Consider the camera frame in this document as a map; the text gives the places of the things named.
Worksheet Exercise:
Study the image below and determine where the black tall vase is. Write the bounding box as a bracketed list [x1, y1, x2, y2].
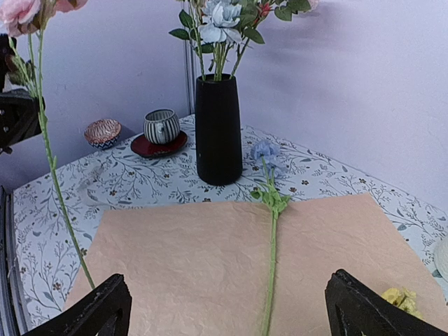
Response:
[195, 73, 242, 186]

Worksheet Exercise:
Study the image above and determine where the white rose stem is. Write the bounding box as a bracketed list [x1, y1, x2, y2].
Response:
[170, 1, 213, 81]

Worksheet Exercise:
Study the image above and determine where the red floral saucer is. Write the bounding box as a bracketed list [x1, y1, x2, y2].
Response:
[130, 131, 188, 158]

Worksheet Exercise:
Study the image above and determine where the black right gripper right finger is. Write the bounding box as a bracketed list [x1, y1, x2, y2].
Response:
[325, 269, 447, 336]

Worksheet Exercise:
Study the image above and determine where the white printed ribbon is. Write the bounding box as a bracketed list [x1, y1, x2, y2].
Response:
[76, 164, 105, 193]

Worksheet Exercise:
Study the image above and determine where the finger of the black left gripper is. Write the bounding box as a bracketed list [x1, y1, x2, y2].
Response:
[1, 89, 42, 154]

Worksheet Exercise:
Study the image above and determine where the floral patterned table mat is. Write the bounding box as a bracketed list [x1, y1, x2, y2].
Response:
[13, 116, 447, 328]

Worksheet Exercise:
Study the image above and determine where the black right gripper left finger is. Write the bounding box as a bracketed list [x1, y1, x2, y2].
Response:
[27, 274, 132, 336]

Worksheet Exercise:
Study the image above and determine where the aluminium frame rail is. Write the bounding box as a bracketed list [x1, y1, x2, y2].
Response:
[1, 186, 30, 335]

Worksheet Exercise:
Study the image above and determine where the light blue rose stem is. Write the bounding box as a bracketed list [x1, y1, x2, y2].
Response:
[200, 1, 264, 81]

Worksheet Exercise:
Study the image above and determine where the cream ceramic mug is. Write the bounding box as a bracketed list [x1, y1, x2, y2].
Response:
[434, 237, 448, 281]

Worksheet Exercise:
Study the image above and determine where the yellow daisy bunch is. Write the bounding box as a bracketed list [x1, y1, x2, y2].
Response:
[381, 288, 424, 320]

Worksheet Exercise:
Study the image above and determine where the black white striped cup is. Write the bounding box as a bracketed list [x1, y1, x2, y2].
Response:
[143, 109, 181, 145]

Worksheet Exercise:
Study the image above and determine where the pink rose stem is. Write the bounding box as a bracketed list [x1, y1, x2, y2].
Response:
[0, 0, 97, 291]
[254, 0, 319, 22]

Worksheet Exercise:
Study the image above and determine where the red patterned bowl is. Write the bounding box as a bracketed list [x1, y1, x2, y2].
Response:
[84, 118, 122, 150]

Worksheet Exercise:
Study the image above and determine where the blue hydrangea stem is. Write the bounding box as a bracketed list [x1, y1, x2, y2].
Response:
[251, 140, 291, 335]

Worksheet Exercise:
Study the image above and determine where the left aluminium post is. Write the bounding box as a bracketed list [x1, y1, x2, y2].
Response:
[184, 41, 196, 115]

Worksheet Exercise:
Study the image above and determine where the peach wrapping paper sheet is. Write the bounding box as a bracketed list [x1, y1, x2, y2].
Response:
[86, 194, 447, 335]

